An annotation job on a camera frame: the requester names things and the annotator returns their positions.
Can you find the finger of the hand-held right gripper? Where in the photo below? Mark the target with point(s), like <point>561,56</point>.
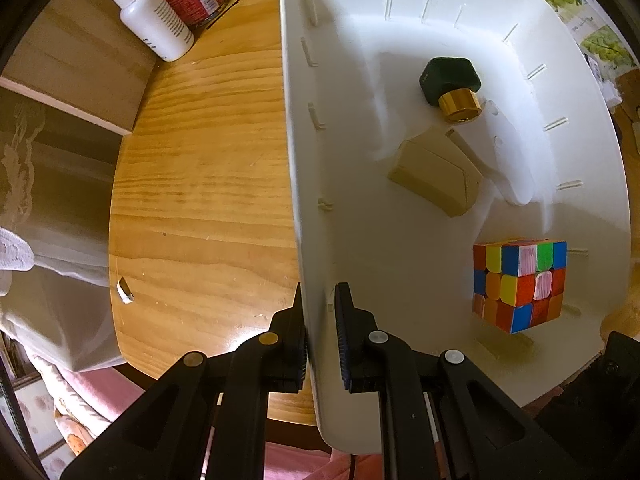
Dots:
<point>617,360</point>

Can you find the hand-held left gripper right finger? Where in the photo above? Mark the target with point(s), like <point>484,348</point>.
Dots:
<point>345,350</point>

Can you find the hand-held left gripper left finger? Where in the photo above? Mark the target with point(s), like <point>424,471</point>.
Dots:
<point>295,350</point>

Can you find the multicoloured puzzle cube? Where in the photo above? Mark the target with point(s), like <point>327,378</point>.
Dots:
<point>520,285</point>

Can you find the white plastic tray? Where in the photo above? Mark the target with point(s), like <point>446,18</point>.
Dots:
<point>380,210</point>

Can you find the beige cardboard box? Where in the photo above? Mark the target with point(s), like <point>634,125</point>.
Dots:
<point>435,175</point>

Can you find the white handheld device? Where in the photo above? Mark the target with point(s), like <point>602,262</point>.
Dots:
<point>500,170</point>

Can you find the green bottle with gold cap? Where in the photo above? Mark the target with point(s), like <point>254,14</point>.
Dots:
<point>447,77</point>

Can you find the white spray bottle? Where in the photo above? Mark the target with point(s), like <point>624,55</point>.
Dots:
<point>155,22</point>

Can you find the wooden desk hutch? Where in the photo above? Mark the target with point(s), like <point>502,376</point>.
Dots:
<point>75,60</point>

